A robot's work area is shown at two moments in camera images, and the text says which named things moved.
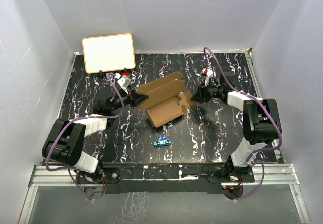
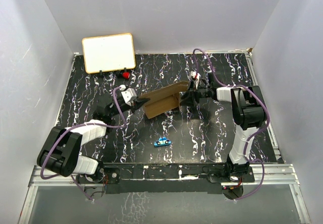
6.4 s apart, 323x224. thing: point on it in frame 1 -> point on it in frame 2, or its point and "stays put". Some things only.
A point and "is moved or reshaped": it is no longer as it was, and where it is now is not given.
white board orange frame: x=108 y=53 stays put
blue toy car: x=162 y=142 stays put
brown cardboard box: x=167 y=99 is moved or reshaped
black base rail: x=166 y=178 stays put
